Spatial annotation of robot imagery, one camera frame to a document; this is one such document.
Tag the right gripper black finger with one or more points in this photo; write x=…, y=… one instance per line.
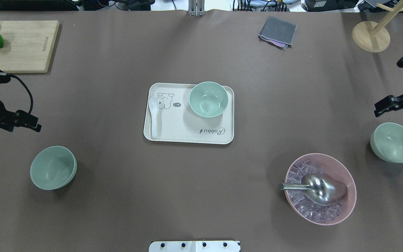
x=387, y=104

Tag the bamboo cutting board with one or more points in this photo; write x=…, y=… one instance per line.
x=28, y=45

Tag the metal scoop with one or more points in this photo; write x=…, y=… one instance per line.
x=321, y=189

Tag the green bowl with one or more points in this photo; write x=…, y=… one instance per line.
x=386, y=141
x=53, y=168
x=208, y=99

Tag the cream rabbit tray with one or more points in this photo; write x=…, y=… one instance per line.
x=176, y=121

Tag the pink bowl of ice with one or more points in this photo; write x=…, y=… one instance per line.
x=317, y=163

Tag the white ceramic spoon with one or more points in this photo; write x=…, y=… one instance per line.
x=153, y=104

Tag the grey folded cloth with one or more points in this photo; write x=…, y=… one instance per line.
x=278, y=32

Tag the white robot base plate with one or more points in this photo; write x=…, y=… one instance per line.
x=195, y=246

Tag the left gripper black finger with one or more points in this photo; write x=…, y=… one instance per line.
x=26, y=120

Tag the wooden mug stand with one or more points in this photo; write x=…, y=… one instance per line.
x=372, y=36

